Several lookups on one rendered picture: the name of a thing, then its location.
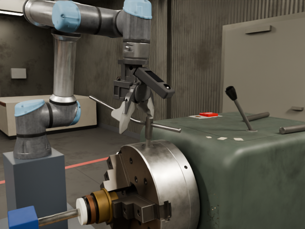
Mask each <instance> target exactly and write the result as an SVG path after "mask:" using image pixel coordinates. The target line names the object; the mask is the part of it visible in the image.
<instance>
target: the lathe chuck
mask: <svg viewBox="0 0 305 229"><path fill-rule="evenodd" d="M144 144H146V142H141V143H134V144H126V145H123V146H122V147H121V148H120V149H121V152H122V155H123V159H124V162H125V165H126V169H127V172H128V175H129V179H130V182H132V183H133V184H134V185H135V187H133V188H128V189H127V190H124V191H120V192H116V194H117V195H118V198H123V197H127V196H131V195H134V194H139V195H140V196H142V197H144V198H146V199H148V200H150V201H152V202H154V203H156V204H158V205H163V204H164V202H165V201H167V202H168V203H169V211H170V217H169V218H168V220H167V221H165V220H164V219H162V220H159V219H157V218H156V219H154V220H150V221H148V222H145V223H142V222H140V221H139V220H137V219H136V218H132V221H131V225H130V229H188V226H189V220H190V203H189V196H188V190H187V186H186V182H185V179H184V176H183V174H182V171H181V169H180V167H179V165H178V163H177V161H176V159H175V158H174V156H173V155H172V153H171V152H170V151H169V150H168V149H167V148H166V147H165V146H164V145H162V144H161V143H159V142H157V141H151V145H153V146H154V147H153V148H146V147H143V145H144Z"/></svg>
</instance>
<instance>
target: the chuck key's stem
mask: <svg viewBox="0 0 305 229"><path fill-rule="evenodd" d="M151 123H153V117H152V116H147V117H146V119H145V138H146V147H151V139H152V138H153V127H151Z"/></svg>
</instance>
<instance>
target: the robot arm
mask: <svg viewBox="0 0 305 229"><path fill-rule="evenodd" d="M22 10H23V15H24V17H25V18H26V20H27V21H28V22H29V23H31V24H33V25H35V26H37V27H41V28H46V29H51V34H52V35H53V36H54V38H55V48H54V88H53V94H52V95H51V96H50V97H49V102H45V101H44V100H43V99H38V100H28V101H24V102H20V103H18V104H16V106H15V124H16V136H17V139H16V143H15V147H14V150H13V156H14V158H16V159H37V158H42V157H45V156H47V155H50V154H51V153H52V149H51V145H50V143H49V141H48V138H47V136H46V129H49V128H57V127H64V126H65V127H68V126H70V125H75V124H76V123H77V122H78V121H79V119H80V116H81V108H80V103H79V102H78V101H77V99H76V97H75V96H74V74H75V58H76V43H77V40H78V39H79V38H80V37H81V34H91V35H102V36H107V37H110V38H117V37H123V57H125V58H124V59H123V60H120V59H118V64H120V65H121V76H119V79H118V77H117V80H114V81H113V99H117V100H119V101H123V103H122V105H121V107H120V108H118V109H115V110H113V111H112V113H111V116H112V117H113V118H114V119H116V120H117V121H119V122H120V125H119V133H120V134H122V133H123V132H124V131H125V130H126V129H127V128H128V123H129V121H130V118H131V115H132V113H133V112H134V110H135V105H134V103H136V104H137V105H136V106H137V108H138V109H139V110H140V111H143V112H145V113H147V115H148V116H152V117H153V116H154V97H153V93H152V91H151V89H152V90H153V91H155V92H156V93H157V94H158V95H159V96H160V97H161V98H163V99H167V98H171V97H172V96H173V95H174V93H175V90H174V89H173V88H171V87H170V86H169V85H168V84H167V83H165V82H164V81H163V80H162V79H161V78H159V77H158V76H157V75H156V74H155V73H153V72H152V71H151V70H150V69H149V68H148V67H142V65H148V60H147V59H149V57H150V36H151V19H152V5H151V3H150V2H149V1H148V0H125V2H124V7H123V10H111V9H106V8H100V7H95V6H90V5H83V4H80V3H77V2H73V1H71V0H69V1H68V0H26V1H25V2H24V4H23V8H22ZM120 77H121V78H120Z"/></svg>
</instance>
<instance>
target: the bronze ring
mask: <svg viewBox="0 0 305 229"><path fill-rule="evenodd" d="M81 198H83V199H84V201H85V203H86V207H87V212H88V221H87V224H86V225H89V224H94V223H96V224H99V223H103V222H107V223H109V222H111V221H112V219H113V205H112V200H115V199H119V198H118V195H117V194H116V192H114V191H113V192H108V191H107V190H106V189H105V188H102V189H101V190H100V191H95V192H92V193H91V194H90V195H85V196H82V197H81Z"/></svg>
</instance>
